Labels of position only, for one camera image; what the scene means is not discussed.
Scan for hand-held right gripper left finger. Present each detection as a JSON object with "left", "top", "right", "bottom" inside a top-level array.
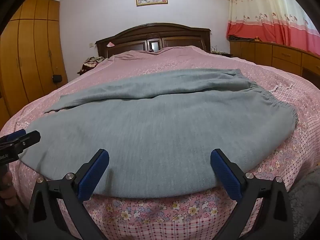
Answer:
[{"left": 27, "top": 149, "right": 110, "bottom": 240}]

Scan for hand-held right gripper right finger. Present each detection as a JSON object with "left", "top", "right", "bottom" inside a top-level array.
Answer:
[{"left": 210, "top": 149, "right": 294, "bottom": 240}]

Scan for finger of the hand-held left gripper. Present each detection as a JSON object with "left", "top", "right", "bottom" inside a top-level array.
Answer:
[
  {"left": 6, "top": 129, "right": 27, "bottom": 143},
  {"left": 10, "top": 130, "right": 41, "bottom": 155}
]

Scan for grey pants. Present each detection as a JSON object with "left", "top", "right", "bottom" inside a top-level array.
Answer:
[{"left": 19, "top": 69, "right": 298, "bottom": 198}]

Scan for person's left hand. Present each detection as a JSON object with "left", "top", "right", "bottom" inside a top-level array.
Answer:
[{"left": 0, "top": 171, "right": 17, "bottom": 206}]

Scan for yellow wooden wardrobe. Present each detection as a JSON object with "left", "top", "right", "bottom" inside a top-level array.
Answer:
[{"left": 0, "top": 0, "right": 68, "bottom": 120}]

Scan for grey fleece clothing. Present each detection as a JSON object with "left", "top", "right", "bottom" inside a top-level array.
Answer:
[{"left": 287, "top": 165, "right": 320, "bottom": 230}]

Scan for pile of clothes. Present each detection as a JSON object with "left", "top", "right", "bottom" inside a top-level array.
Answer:
[{"left": 77, "top": 56, "right": 105, "bottom": 76}]

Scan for dark wooden nightstand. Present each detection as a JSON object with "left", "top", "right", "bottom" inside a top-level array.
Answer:
[{"left": 209, "top": 51, "right": 234, "bottom": 58}]

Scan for pink floral bedspread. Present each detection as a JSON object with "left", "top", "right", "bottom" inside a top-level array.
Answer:
[{"left": 0, "top": 45, "right": 320, "bottom": 240}]

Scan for low yellow wooden cabinet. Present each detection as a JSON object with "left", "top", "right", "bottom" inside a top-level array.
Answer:
[{"left": 229, "top": 39, "right": 320, "bottom": 90}]

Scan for dark cloth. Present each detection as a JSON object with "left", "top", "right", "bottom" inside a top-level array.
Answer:
[{"left": 230, "top": 35, "right": 260, "bottom": 42}]

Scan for dark wooden headboard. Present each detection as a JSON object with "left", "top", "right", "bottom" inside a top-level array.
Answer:
[{"left": 95, "top": 23, "right": 212, "bottom": 58}]

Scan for cream and red floral curtain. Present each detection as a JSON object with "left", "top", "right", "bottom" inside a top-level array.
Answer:
[{"left": 226, "top": 0, "right": 320, "bottom": 56}]

